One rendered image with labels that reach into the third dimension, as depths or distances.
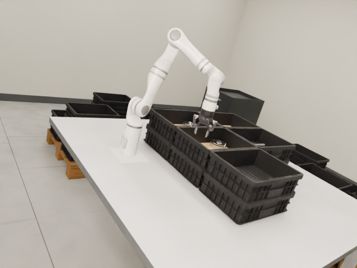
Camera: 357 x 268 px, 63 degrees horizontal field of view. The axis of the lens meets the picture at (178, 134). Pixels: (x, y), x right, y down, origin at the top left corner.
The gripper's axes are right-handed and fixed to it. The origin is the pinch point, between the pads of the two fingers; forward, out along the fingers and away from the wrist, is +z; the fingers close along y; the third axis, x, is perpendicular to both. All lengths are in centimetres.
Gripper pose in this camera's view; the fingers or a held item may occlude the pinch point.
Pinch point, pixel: (201, 132)
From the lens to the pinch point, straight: 163.0
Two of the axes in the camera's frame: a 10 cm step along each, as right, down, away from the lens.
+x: 2.4, -2.7, 9.3
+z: -2.4, 9.1, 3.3
